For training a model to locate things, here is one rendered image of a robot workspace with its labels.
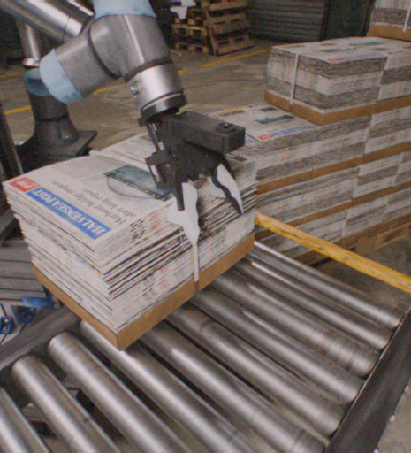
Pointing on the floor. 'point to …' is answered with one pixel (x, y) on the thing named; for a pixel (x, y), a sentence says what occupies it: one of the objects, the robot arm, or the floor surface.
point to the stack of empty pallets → (197, 37)
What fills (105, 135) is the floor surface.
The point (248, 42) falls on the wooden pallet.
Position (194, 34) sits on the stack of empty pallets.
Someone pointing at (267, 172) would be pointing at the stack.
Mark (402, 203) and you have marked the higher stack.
